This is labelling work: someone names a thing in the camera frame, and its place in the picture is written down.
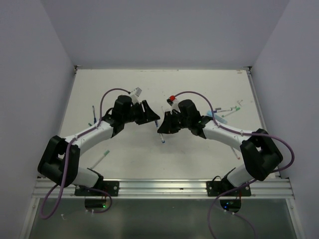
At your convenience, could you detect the dark blue capped marker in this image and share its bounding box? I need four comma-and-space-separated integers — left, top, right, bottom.
155, 120, 165, 143

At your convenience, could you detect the green capped marker lower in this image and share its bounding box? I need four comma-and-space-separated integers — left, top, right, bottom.
222, 110, 237, 118

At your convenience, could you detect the pink ended marker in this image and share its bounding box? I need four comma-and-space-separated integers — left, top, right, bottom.
231, 147, 241, 160

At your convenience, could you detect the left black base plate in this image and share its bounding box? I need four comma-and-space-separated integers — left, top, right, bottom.
74, 180, 120, 197

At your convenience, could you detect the dark blue ballpoint pen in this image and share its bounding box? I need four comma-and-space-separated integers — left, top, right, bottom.
92, 106, 97, 124

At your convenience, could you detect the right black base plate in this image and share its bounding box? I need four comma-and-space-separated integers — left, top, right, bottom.
206, 180, 252, 197

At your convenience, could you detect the thick light blue marker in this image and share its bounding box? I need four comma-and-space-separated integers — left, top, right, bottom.
206, 111, 228, 124

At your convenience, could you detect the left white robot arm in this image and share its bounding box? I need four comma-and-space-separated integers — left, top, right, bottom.
37, 95, 160, 196

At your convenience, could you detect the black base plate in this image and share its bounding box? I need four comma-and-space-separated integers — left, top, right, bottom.
206, 180, 252, 197
74, 180, 120, 197

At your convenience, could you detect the aluminium mounting rail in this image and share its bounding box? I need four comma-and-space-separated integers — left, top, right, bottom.
32, 178, 292, 200

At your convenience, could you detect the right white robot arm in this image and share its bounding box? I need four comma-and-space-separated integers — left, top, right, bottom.
158, 96, 283, 196

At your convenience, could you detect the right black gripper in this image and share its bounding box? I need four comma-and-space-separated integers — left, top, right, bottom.
158, 110, 191, 133

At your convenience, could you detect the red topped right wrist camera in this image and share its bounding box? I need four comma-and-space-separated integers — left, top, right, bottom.
166, 96, 179, 111

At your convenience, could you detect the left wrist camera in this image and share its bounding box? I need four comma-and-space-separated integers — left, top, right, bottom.
129, 87, 142, 104

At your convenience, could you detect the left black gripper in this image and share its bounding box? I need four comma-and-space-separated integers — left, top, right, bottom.
123, 100, 160, 125

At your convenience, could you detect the green capped marker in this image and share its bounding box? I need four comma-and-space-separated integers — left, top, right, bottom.
90, 150, 110, 170
222, 110, 237, 118
219, 106, 240, 112

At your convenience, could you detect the green capped marker upper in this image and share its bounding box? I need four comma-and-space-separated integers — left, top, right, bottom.
219, 106, 240, 112

